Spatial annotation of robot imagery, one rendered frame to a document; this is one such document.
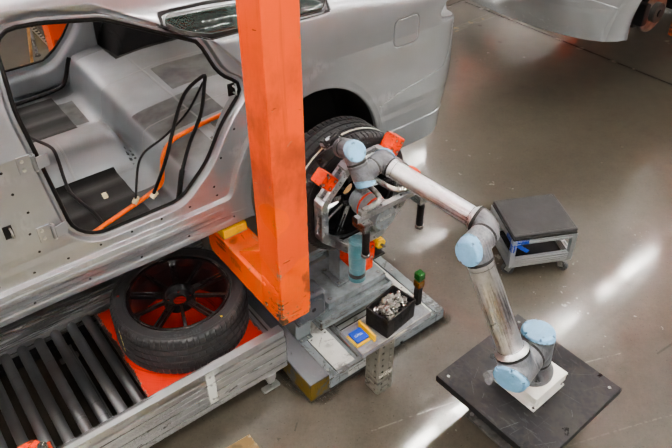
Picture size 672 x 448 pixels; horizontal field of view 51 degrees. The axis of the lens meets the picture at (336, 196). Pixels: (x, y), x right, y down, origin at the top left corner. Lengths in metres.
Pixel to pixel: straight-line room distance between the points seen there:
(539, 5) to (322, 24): 2.43
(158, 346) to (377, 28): 1.81
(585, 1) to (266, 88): 3.22
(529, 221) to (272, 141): 2.05
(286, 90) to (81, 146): 1.62
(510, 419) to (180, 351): 1.51
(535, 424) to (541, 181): 2.27
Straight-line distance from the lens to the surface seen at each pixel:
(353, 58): 3.43
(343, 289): 3.84
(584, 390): 3.50
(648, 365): 4.12
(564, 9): 5.31
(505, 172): 5.19
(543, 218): 4.28
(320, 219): 3.26
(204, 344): 3.35
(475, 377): 3.42
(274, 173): 2.69
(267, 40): 2.41
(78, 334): 3.80
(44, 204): 2.99
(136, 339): 3.38
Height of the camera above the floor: 2.97
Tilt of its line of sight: 38 degrees down
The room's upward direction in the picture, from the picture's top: straight up
